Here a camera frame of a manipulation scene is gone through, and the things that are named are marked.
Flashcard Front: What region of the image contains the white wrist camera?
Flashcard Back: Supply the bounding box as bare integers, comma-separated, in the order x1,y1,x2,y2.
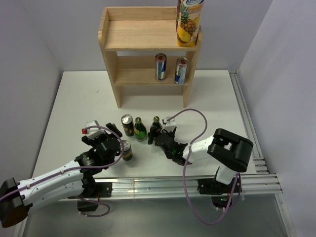
81,120,104,139
161,117,177,137

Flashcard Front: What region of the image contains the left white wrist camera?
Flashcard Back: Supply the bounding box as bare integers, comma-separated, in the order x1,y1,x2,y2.
81,120,104,139

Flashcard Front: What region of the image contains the front aluminium rail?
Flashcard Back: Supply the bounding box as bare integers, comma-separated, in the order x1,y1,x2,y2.
27,174,282,201

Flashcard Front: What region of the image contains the black can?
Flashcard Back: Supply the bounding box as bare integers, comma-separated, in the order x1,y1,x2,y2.
121,114,134,137
122,140,133,161

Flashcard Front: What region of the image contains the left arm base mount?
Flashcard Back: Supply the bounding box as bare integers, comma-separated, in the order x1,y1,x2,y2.
77,182,113,213

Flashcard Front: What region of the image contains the silver red-top can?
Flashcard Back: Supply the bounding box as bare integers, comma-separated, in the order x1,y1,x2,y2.
174,57,188,85
155,53,167,81

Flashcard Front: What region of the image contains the right side aluminium rail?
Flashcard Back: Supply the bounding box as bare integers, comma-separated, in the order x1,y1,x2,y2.
229,70,269,174

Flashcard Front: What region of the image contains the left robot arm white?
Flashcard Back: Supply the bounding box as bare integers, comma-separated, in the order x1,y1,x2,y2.
0,121,123,228

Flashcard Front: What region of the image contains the wooden two-tier shelf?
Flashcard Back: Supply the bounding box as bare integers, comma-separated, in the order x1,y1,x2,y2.
98,6,202,107

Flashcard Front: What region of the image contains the aluminium rail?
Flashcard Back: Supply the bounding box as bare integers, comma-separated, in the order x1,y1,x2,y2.
27,174,282,201
229,70,269,174

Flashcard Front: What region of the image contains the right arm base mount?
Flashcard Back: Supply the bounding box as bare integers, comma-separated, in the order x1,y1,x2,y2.
197,174,242,211

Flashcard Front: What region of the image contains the pineapple juice carton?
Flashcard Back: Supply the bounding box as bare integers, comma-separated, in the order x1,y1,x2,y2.
176,0,204,47

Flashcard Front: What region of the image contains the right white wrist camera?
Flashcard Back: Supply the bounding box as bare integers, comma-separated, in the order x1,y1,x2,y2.
161,117,177,137

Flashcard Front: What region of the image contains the green glass bottle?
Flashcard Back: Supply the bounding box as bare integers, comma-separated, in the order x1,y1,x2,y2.
150,116,162,135
134,117,147,141

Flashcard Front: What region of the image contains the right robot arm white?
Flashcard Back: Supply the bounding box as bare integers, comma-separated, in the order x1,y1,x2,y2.
148,128,253,193

